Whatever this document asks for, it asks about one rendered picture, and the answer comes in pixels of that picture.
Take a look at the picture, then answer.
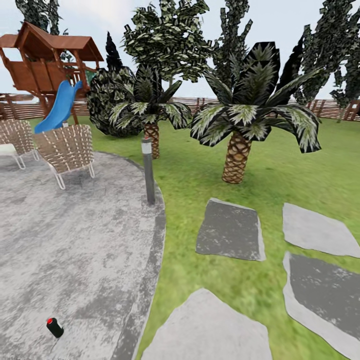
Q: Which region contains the pesticide atomizer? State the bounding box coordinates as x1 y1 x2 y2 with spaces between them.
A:
46 318 65 338

